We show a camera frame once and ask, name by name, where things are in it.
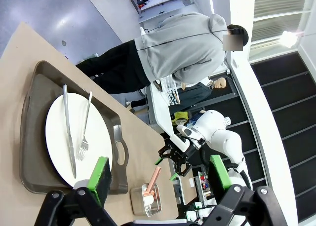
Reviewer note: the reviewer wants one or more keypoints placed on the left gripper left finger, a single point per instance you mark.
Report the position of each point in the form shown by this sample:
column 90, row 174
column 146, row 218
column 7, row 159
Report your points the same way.
column 98, row 184

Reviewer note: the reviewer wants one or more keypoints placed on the person in grey hoodie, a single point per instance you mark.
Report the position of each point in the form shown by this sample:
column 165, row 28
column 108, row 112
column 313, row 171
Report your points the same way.
column 177, row 46

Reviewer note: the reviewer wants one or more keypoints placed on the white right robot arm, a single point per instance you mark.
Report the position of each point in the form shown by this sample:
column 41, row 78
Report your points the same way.
column 217, row 127

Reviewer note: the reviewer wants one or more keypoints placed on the grey-brown plastic serving tray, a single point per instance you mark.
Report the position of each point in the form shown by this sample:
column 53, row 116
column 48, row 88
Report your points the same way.
column 37, row 127

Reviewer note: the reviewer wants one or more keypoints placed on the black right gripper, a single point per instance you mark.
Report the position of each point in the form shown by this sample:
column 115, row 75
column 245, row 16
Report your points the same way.
column 188, row 150

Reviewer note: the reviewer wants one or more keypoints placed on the rectangular steel container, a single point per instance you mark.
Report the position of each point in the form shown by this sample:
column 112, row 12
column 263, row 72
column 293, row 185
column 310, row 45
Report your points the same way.
column 138, row 199

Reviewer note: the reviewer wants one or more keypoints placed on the round ceiling lamp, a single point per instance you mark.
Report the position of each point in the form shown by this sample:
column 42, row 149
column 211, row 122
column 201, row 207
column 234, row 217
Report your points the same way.
column 288, row 38

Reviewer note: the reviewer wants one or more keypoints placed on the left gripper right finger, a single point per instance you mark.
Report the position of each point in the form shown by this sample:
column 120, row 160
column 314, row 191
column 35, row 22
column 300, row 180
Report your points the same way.
column 219, row 176

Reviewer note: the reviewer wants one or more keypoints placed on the mannequin in dark clothes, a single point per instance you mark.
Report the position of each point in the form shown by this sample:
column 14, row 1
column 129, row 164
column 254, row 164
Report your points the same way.
column 200, row 91

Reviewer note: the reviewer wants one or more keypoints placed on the white storage shelf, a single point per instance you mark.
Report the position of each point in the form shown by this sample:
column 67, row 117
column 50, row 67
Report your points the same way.
column 153, row 9

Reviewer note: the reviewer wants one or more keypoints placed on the box of coloured parts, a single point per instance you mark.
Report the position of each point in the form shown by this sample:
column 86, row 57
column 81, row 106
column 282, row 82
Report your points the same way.
column 203, row 184

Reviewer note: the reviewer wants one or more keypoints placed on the white desk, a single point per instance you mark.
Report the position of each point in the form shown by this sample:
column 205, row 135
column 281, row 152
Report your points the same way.
column 160, row 107

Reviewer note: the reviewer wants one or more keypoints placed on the white round plate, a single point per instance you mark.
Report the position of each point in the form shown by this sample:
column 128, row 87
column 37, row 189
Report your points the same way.
column 59, row 127

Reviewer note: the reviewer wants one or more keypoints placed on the silver table knife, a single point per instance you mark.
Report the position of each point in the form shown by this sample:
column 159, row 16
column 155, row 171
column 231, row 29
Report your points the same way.
column 67, row 127

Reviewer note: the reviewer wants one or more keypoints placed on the silver fork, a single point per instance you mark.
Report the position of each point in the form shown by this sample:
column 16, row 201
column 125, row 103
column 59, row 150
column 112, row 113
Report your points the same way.
column 85, row 127

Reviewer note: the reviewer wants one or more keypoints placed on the yellow-green cloth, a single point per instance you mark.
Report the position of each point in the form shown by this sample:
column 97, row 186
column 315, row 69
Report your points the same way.
column 181, row 116

